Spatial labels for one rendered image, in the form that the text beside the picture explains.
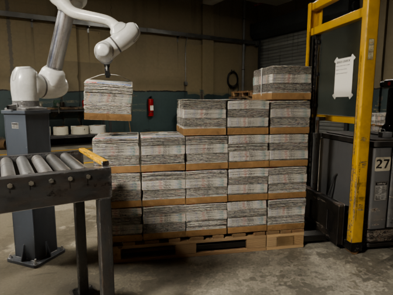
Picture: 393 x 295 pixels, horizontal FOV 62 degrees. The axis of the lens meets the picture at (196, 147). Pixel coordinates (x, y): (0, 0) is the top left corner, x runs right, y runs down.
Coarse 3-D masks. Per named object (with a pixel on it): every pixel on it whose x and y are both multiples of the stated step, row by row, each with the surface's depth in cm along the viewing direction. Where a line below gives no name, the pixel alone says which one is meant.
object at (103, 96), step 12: (84, 84) 194; (96, 84) 195; (108, 84) 196; (120, 84) 199; (132, 84) 204; (84, 96) 197; (96, 96) 198; (108, 96) 199; (120, 96) 200; (84, 108) 199; (96, 108) 200; (108, 108) 202; (120, 108) 203
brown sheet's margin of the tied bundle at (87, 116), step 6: (84, 114) 200; (90, 114) 200; (96, 114) 201; (102, 114) 201; (108, 114) 202; (114, 114) 203; (120, 114) 203; (126, 114) 204; (108, 120) 203; (114, 120) 204; (120, 120) 205; (126, 120) 205
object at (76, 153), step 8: (48, 152) 166; (56, 152) 166; (64, 152) 166; (72, 152) 168; (80, 152) 170; (0, 160) 152; (80, 160) 171; (0, 168) 153; (16, 168) 156; (32, 168) 160; (0, 176) 153
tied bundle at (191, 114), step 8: (184, 104) 209; (192, 104) 212; (200, 104) 211; (208, 104) 212; (216, 104) 213; (224, 104) 214; (184, 112) 210; (192, 112) 211; (200, 112) 212; (208, 112) 213; (216, 112) 214; (224, 112) 215; (184, 120) 211; (192, 120) 212; (200, 120) 213; (208, 120) 213; (216, 120) 214; (224, 120) 215; (184, 128) 211; (192, 128) 212; (200, 128) 214
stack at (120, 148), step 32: (128, 160) 208; (160, 160) 211; (192, 160) 215; (224, 160) 219; (256, 160) 223; (128, 192) 210; (160, 192) 215; (192, 192) 218; (224, 192) 222; (256, 192) 226; (96, 224) 210; (128, 224) 214; (160, 224) 217; (192, 224) 222; (224, 224) 226; (256, 224) 230; (160, 256) 220
